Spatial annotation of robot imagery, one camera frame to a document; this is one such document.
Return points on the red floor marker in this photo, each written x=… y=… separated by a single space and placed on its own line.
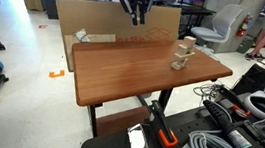
x=42 y=26

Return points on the black equipment case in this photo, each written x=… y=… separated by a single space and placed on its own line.
x=252 y=81

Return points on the black office desk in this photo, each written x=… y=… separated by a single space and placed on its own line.
x=193 y=10

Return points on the dark cabinet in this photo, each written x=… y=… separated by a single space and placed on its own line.
x=49 y=6

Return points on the crumpled white plastic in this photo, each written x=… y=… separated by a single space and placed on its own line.
x=82 y=35

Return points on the red fire extinguisher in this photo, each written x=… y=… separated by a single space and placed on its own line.
x=243 y=28

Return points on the brown wooden shelf board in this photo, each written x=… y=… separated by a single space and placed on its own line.
x=120 y=121

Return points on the flat wooden plank block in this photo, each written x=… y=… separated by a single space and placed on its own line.
x=185 y=56

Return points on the brown wooden desk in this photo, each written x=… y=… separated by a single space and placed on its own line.
x=93 y=120

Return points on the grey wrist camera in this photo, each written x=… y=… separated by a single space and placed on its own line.
x=123 y=1

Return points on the green box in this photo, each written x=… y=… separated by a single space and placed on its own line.
x=244 y=46

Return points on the cardboard box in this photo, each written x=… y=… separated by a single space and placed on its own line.
x=95 y=16

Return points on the square wooden block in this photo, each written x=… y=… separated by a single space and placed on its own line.
x=180 y=50

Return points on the white office chair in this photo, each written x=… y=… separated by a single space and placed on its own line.
x=224 y=20

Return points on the light plywood board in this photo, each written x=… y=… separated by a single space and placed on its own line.
x=68 y=51

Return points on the tall wooden block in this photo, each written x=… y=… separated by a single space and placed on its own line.
x=189 y=42

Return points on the glossy dark panel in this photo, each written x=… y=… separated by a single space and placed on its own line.
x=136 y=141

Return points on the small wooden base block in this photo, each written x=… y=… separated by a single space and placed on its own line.
x=176 y=66

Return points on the orange floor marker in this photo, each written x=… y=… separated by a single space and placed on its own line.
x=52 y=74

